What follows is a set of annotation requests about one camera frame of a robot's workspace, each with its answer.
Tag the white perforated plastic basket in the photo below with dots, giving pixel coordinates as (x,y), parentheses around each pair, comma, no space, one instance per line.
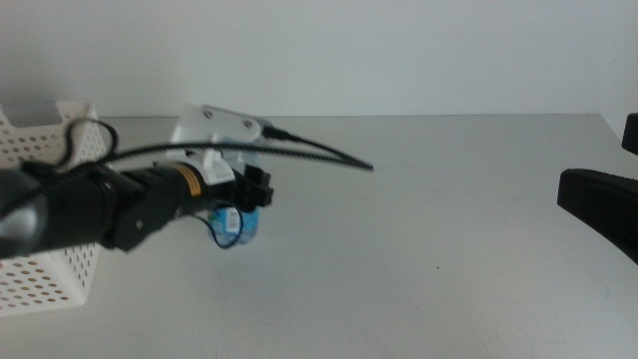
(50,284)

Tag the clear water bottle blue cap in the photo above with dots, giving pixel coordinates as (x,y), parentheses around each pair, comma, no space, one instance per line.
(249,224)

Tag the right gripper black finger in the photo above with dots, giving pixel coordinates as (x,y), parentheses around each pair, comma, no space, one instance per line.
(603,199)
(632,132)

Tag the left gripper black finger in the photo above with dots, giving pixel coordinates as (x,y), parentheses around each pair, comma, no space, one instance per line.
(259,189)

